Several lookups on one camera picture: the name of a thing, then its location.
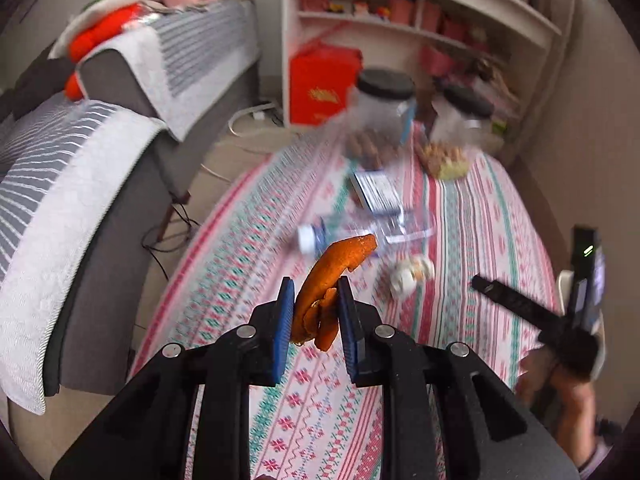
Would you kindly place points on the white bookshelf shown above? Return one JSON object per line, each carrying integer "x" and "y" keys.
{"x": 500, "y": 15}

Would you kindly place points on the patterned red green tablecloth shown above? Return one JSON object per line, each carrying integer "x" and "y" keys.
{"x": 470, "y": 240}

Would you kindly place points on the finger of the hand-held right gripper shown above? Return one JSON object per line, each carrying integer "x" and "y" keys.
{"x": 510, "y": 302}

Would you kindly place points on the grey sofa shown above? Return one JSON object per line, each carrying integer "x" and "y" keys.
{"x": 105, "y": 285}

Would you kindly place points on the white chair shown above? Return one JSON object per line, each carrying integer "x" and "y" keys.
{"x": 565, "y": 285}

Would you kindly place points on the red box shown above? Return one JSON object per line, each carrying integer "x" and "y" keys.
{"x": 320, "y": 85}

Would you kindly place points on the small nut jar teal label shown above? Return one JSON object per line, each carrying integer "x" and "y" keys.
{"x": 380, "y": 115}

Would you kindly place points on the small colourful figurines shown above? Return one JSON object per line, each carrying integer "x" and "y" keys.
{"x": 345, "y": 5}

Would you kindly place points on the person's right hand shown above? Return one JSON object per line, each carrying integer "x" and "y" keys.
{"x": 575, "y": 405}

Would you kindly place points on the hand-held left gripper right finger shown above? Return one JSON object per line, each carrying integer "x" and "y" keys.
{"x": 350, "y": 330}

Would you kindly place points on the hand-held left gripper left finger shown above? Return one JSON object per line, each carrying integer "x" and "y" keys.
{"x": 282, "y": 330}

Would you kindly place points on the person's right forearm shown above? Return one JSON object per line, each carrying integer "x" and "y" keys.
{"x": 602, "y": 460}

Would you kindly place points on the orange plush toy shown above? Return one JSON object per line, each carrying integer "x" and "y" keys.
{"x": 105, "y": 30}

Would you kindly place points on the large nut jar black lid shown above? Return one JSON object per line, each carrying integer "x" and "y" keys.
{"x": 460, "y": 125}

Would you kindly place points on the orange peel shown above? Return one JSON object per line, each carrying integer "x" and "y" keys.
{"x": 340, "y": 255}

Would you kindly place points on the crushed clear plastic bottle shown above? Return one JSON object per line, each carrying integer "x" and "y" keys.
{"x": 400, "y": 227}

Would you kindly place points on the white crumpled tissue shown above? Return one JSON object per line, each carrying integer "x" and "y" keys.
{"x": 407, "y": 275}

